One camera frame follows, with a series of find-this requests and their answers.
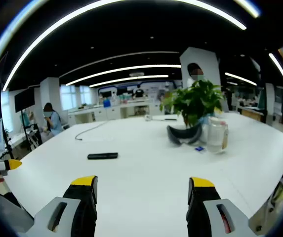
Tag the blue box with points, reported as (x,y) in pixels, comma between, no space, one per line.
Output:
(107,103)

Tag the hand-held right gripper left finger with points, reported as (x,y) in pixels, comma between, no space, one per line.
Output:
(82,212)

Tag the black curved headset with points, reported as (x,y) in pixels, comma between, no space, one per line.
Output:
(180,138)

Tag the ceiling light strip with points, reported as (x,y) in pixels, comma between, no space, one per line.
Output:
(240,78)
(280,70)
(129,79)
(121,70)

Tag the white counter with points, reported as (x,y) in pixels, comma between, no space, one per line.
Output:
(106,112)

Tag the black remote control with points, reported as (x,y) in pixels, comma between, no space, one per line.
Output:
(102,156)

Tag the long curved ceiling light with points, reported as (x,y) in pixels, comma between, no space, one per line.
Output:
(57,27)

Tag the clear plastic container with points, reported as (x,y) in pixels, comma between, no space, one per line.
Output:
(216,135)

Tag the black stand pole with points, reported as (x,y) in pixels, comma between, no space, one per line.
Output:
(3,128)

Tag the black monitor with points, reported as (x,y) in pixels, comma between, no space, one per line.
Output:
(24,100)

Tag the green potted plant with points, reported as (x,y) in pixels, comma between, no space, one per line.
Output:
(195,101)

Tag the white pillar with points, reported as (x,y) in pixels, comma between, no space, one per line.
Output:
(205,64)

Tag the small blue card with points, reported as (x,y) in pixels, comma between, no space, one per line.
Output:
(199,148)

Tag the small white object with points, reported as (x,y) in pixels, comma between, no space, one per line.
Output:
(148,117)

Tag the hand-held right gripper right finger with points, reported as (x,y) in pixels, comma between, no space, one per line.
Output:
(200,212)

